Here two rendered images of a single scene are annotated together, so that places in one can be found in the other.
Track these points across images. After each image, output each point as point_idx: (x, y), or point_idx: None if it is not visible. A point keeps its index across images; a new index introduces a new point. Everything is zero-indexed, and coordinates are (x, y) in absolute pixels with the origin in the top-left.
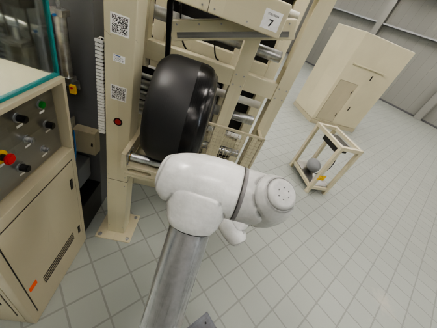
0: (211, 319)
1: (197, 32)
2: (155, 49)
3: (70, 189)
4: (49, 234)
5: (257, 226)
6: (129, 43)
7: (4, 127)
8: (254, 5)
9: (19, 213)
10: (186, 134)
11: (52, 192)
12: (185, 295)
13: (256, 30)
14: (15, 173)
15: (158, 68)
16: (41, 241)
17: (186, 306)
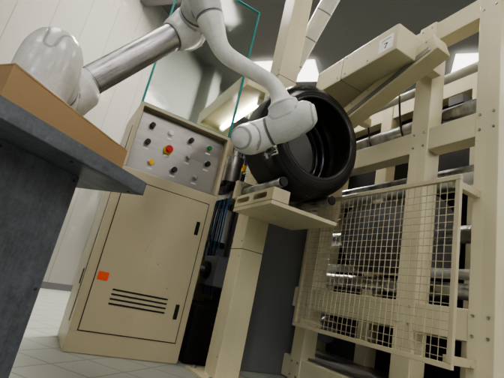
0: (139, 178)
1: (350, 109)
2: None
3: (193, 232)
4: (149, 246)
5: (191, 7)
6: None
7: (181, 139)
8: (370, 48)
9: (148, 184)
10: (264, 109)
11: (177, 207)
12: (136, 40)
13: (376, 58)
14: (167, 169)
15: None
16: (140, 238)
17: (132, 46)
